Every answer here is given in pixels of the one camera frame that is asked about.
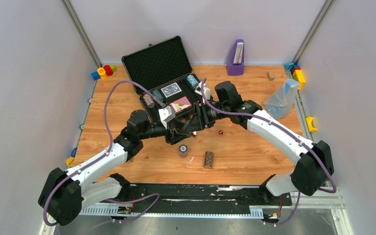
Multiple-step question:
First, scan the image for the red card deck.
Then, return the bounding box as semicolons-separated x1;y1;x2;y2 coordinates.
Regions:
170;96;192;113

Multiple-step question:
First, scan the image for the tan blue chip stack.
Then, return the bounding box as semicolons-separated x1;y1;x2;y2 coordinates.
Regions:
142;94;155;108

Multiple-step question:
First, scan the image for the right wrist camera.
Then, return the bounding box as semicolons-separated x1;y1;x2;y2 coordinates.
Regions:
195;82;211;102

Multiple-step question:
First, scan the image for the blue card deck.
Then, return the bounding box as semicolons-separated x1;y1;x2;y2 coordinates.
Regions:
161;82;182;98

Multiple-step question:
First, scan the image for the brown chip stack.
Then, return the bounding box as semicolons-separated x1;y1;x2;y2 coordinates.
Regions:
203;151;214;169

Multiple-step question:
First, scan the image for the yellow cylinder block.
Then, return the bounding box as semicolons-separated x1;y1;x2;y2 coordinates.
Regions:
97;67;107;79

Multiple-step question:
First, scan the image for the light blue chip stack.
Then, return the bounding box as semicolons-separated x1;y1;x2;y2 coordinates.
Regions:
187;74;199;88

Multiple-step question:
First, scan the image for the yellow lego block stack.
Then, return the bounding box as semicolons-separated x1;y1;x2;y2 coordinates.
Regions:
291;65;306;90

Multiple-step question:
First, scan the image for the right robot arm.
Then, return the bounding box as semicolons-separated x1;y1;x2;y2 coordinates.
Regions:
193;81;337;205

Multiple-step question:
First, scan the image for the purple metronome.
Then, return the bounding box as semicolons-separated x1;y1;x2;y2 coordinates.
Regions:
225;39;245;76

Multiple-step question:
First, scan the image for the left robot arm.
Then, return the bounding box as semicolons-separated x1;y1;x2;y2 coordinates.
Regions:
38;107;195;226

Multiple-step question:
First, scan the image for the clear plastic bag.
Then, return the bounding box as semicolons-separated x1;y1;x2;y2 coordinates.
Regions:
263;79;301;119

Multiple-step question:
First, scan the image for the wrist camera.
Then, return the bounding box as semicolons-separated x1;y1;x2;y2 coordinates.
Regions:
158;105;176;129
195;82;211;102

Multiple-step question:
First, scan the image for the red cylinder block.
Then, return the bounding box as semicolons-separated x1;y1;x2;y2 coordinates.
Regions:
103;65;114;76

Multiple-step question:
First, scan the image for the yellow curved block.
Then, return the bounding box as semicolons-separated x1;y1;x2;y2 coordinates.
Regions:
305;116;317;133

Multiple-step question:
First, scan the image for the black poker case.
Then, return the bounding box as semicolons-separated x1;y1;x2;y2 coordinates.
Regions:
121;36;202;123

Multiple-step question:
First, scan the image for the yellow round disc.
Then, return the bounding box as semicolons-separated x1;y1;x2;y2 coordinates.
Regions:
65;157;75;167

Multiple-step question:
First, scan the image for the green blue chip stack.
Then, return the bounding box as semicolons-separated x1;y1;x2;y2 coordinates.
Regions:
152;90;164;102

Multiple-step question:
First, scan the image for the small wooden block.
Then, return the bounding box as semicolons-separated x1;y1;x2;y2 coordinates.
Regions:
267;71;275;81

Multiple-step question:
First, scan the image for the upright chip stack left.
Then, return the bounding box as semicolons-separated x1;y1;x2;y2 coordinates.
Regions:
179;144;188;158

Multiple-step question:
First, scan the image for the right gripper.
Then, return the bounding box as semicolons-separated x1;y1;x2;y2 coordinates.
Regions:
186;101;230;133

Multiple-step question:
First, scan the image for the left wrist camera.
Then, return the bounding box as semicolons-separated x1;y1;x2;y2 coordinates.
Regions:
158;105;176;129

